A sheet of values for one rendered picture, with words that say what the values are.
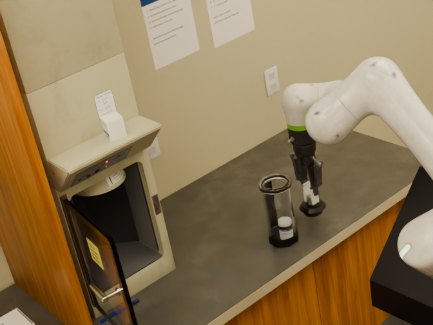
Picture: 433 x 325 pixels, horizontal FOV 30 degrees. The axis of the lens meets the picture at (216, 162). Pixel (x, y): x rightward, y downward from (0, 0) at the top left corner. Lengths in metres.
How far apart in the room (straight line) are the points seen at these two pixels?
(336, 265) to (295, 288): 0.20
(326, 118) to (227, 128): 1.19
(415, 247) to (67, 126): 0.99
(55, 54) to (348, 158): 1.35
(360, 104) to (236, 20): 1.17
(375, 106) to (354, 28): 1.60
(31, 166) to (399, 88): 0.97
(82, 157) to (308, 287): 0.94
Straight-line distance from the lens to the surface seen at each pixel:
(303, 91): 2.54
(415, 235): 2.04
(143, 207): 2.59
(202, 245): 2.78
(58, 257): 2.32
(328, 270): 2.81
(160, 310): 2.54
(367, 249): 2.94
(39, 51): 2.20
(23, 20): 2.17
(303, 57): 3.46
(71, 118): 2.29
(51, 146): 2.28
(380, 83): 2.07
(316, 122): 2.10
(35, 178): 2.18
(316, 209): 2.74
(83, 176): 2.29
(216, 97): 3.16
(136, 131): 2.31
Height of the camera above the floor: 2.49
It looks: 28 degrees down
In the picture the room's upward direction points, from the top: 11 degrees counter-clockwise
